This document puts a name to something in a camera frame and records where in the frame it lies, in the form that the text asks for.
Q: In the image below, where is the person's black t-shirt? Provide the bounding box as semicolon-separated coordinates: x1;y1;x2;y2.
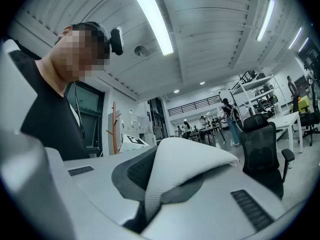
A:
8;50;91;161

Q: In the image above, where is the white metal shelf rack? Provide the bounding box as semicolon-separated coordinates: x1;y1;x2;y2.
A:
231;71;287;116

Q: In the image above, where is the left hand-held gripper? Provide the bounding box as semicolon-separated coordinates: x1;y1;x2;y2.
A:
121;133;151;152

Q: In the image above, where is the black mesh office chair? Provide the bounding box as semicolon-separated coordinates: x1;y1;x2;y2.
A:
239;113;296;200

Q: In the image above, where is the long ceiling tube light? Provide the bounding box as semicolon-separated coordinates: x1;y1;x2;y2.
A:
297;37;310;53
288;26;304;50
255;0;276;42
128;0;175;57

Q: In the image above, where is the black swivel chair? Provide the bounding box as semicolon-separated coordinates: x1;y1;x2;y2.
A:
297;77;320;147

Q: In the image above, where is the white desk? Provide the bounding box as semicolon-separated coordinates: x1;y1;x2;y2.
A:
267;110;304;169

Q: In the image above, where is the dark wall screen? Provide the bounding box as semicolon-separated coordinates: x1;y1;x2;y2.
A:
297;37;320;69

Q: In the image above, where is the wooden coat rack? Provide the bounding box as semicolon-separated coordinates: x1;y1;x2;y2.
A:
106;101;121;155

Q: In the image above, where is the black balcony railing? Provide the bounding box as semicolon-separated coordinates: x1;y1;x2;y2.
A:
167;94;223;117

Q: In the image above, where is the black framed glass door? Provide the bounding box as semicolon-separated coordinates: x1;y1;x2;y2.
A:
148;96;169;140

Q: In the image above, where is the white shoulder strap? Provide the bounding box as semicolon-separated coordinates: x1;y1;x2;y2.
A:
69;103;81;129

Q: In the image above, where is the dark framed window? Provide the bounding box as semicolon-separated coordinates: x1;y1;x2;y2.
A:
63;80;106;158

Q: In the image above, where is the black head camera cable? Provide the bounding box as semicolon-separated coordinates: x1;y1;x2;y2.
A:
72;81;86;141

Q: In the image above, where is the white cloth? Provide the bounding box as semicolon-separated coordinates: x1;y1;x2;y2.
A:
144;136;240;224

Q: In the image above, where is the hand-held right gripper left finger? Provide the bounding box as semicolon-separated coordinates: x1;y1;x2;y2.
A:
63;145;159;227

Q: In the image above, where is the dark work table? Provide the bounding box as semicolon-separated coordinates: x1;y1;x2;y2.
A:
191;124;225;144

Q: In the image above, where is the person's head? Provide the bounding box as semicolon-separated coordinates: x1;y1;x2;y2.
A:
34;21;112;99

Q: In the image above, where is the round ceiling sensor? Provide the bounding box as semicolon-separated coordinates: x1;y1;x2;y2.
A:
134;45;157;57

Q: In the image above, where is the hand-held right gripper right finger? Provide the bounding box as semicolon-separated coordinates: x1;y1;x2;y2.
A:
142;163;287;240

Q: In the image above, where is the white locker wall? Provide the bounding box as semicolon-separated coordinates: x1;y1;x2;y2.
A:
121;110;158;147

